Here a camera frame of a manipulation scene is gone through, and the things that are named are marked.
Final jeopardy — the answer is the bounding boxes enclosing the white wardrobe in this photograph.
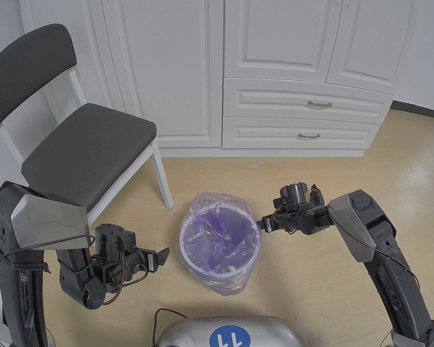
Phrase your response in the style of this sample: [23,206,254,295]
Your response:
[18,0,418,158]

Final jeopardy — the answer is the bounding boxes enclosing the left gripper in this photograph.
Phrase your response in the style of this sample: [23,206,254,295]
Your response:
[132,247,171,274]

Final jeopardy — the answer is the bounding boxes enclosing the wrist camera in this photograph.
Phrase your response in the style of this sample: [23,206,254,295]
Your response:
[273,187,289,209]
[119,231,136,253]

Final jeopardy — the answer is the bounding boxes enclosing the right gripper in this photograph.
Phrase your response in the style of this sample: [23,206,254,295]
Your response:
[262,212,289,233]

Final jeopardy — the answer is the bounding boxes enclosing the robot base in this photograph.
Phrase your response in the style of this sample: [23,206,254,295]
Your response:
[159,315,306,347]

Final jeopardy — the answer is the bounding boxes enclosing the black and white wrapper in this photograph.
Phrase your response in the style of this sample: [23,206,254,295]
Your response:
[309,184,330,234]

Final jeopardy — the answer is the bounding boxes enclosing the purple plastic bag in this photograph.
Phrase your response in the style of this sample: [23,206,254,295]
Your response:
[179,192,264,296]

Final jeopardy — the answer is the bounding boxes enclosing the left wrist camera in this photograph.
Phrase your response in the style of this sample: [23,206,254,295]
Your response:
[119,231,136,253]

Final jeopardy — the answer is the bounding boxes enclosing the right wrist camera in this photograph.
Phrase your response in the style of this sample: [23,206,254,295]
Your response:
[273,187,289,209]

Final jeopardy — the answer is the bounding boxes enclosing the white trash bin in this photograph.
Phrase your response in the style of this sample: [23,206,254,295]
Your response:
[180,204,262,279]

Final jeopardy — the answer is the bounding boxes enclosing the black cable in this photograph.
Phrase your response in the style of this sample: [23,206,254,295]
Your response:
[152,307,189,344]

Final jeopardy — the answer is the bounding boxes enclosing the white chair with grey cushions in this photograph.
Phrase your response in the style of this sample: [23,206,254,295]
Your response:
[0,23,175,227]

